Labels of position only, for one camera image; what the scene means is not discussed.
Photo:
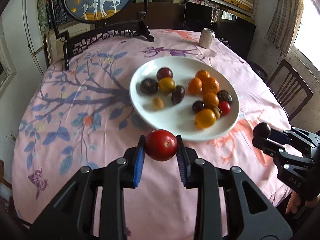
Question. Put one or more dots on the dark red plum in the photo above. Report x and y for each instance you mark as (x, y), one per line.
(164, 72)

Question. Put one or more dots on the person's right hand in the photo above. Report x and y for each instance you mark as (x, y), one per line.
(295, 201)

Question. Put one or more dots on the dark wooden chair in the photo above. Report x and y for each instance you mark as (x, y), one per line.
(291, 85)

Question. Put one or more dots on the small dark water chestnut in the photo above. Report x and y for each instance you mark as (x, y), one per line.
(149, 86)

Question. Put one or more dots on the large white plate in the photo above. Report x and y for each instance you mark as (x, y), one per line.
(180, 119)

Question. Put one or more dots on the round deer picture stand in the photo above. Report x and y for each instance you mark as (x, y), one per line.
(98, 12)

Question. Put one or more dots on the large orange fruit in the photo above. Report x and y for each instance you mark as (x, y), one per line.
(210, 98)

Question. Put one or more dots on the yellow orange loquat fruit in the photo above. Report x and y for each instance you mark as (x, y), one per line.
(205, 118)

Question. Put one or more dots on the yellow orange round fruit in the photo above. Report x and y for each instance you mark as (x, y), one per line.
(166, 85)

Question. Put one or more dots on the dark cherry with stem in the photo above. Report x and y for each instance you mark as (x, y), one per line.
(198, 106)

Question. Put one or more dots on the pink patterned tablecloth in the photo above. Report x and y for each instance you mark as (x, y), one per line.
(84, 117)

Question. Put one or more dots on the small tan longan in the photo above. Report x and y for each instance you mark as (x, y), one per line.
(158, 103)

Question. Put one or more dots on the red cherry tomato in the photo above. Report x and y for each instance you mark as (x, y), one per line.
(160, 145)
(224, 107)

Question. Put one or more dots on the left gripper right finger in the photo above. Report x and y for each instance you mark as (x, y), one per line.
(229, 204)

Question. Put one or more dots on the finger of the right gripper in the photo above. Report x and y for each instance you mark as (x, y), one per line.
(298, 138)
(272, 149)

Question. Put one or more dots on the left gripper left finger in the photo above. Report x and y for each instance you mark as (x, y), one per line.
(91, 204)

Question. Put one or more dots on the black round stool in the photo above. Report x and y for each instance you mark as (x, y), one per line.
(258, 70)

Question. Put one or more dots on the white beverage can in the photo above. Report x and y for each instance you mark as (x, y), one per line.
(206, 38)

